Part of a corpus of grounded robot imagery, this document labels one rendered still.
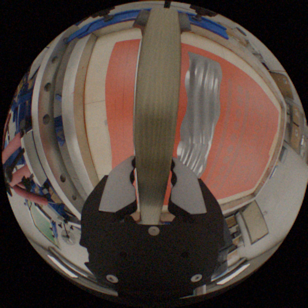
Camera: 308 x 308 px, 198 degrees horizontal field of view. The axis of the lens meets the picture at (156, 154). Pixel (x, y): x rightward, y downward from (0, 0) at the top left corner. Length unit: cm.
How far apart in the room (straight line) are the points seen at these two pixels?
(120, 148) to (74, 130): 10
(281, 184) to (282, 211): 91
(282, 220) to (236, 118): 396
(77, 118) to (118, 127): 8
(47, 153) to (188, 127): 28
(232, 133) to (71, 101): 32
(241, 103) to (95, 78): 30
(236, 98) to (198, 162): 17
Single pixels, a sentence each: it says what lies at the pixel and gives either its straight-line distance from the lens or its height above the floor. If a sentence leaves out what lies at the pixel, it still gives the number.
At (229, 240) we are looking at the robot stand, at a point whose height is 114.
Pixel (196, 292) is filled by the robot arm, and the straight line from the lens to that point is 67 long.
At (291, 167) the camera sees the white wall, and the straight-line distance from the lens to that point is 370.
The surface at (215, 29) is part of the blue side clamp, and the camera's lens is 25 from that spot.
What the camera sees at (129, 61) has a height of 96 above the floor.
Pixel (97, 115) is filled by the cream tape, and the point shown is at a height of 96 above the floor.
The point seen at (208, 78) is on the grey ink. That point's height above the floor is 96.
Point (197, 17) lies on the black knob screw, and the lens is 24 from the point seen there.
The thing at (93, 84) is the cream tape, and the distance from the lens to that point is 21.
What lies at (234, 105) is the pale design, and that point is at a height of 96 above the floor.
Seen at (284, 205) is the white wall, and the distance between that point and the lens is 390.
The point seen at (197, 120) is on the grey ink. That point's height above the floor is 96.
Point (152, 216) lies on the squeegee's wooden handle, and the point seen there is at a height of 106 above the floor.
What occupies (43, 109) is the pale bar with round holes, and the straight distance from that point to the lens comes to 23.
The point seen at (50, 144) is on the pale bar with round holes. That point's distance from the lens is 24.
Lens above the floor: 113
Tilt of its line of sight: 61 degrees down
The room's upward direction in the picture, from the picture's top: 178 degrees clockwise
